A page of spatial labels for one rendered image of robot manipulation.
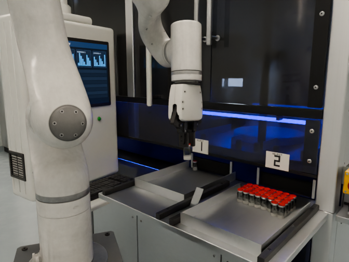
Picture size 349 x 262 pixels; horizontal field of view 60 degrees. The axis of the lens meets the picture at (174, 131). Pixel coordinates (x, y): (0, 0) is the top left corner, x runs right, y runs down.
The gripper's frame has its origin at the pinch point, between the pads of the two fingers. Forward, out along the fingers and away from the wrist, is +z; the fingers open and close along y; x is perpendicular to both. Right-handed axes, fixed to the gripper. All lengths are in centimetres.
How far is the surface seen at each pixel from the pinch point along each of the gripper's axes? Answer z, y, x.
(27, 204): 89, -62, -267
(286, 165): 11.5, -38.0, 13.3
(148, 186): 21.1, -13.2, -29.9
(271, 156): 8.7, -37.9, 8.1
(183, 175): 21, -35, -31
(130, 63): -32, -36, -66
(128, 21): -52, -35, -66
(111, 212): 53, -42, -94
